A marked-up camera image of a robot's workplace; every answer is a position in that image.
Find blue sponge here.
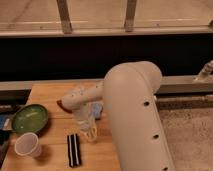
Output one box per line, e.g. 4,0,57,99
91,103,103,120

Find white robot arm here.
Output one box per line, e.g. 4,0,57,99
61,61,175,171

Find green bowl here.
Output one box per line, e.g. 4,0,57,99
11,104,48,134

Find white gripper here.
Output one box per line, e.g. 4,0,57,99
74,106,97,142

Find red oval object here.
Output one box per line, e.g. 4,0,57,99
56,100,72,113

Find white plastic cup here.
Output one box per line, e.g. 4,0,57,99
14,132,42,158

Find black striped eraser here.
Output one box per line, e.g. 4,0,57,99
67,134,82,168

